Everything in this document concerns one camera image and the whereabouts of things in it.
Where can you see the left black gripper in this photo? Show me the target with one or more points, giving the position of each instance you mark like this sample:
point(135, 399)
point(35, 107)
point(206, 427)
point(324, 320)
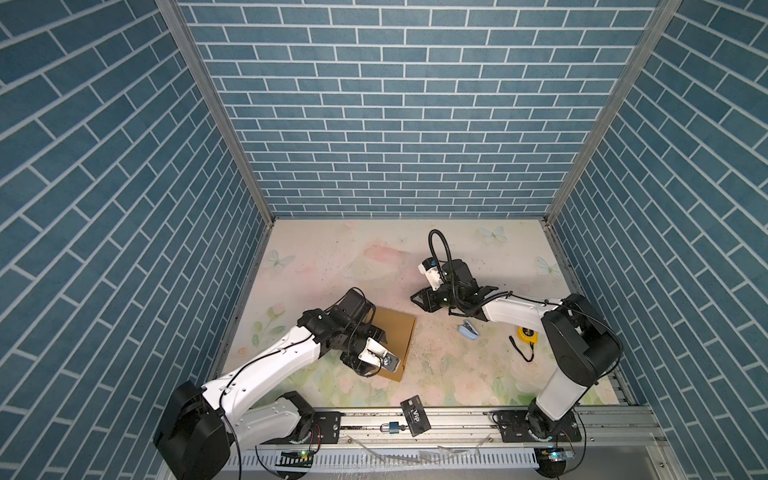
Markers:
point(359, 363)

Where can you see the white perforated cable duct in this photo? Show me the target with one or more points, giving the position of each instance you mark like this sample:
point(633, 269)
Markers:
point(387, 460)

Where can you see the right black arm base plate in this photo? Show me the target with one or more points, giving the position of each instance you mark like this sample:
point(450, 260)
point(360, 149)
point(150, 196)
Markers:
point(521, 425)

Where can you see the small blue connector on rail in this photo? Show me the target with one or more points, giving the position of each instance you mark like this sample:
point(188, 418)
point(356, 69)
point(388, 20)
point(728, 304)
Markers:
point(393, 427)

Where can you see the yellow tape measure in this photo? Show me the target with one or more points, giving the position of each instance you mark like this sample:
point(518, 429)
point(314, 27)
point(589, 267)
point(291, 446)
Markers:
point(529, 338)

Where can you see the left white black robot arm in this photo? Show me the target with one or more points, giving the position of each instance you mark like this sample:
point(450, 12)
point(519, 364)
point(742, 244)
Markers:
point(236, 392)

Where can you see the brown cardboard box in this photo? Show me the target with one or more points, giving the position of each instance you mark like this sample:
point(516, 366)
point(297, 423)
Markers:
point(398, 328)

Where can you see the aluminium front rail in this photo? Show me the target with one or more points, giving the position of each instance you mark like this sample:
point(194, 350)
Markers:
point(456, 427)

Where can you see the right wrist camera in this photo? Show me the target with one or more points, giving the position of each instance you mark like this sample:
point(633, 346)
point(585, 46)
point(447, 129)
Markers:
point(430, 268)

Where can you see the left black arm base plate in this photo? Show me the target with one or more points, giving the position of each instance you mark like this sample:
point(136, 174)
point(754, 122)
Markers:
point(323, 427)

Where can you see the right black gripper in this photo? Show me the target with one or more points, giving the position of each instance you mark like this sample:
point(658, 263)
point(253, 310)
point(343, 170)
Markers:
point(426, 296)

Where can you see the light blue stapler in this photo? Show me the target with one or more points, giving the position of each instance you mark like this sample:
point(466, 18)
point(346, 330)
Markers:
point(467, 330)

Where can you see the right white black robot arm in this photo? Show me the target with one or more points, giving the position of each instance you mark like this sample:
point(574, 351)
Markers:
point(584, 347)

